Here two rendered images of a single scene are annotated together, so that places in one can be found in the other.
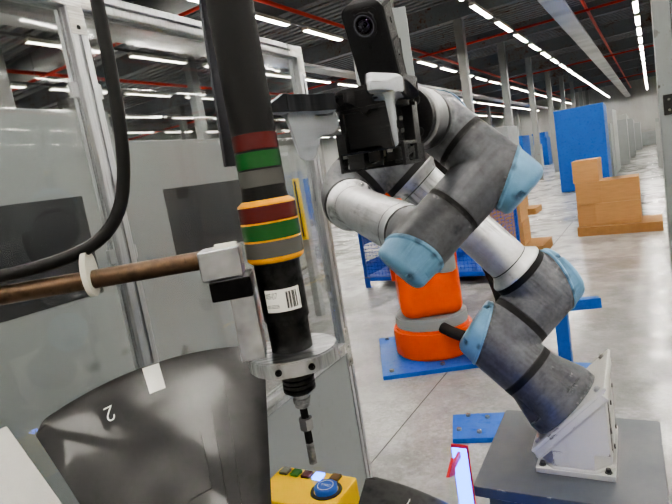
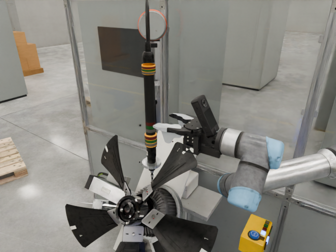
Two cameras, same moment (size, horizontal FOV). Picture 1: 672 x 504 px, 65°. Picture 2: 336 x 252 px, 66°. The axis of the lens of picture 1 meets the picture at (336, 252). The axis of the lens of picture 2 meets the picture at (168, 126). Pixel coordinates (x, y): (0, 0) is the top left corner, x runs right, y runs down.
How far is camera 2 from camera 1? 0.98 m
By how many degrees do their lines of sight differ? 89
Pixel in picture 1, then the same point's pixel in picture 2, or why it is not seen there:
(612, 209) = not seen: outside the picture
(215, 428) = (174, 167)
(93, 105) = (324, 47)
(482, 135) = (239, 169)
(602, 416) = not seen: outside the picture
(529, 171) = (230, 197)
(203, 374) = (186, 158)
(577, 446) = not seen: outside the picture
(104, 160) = (317, 73)
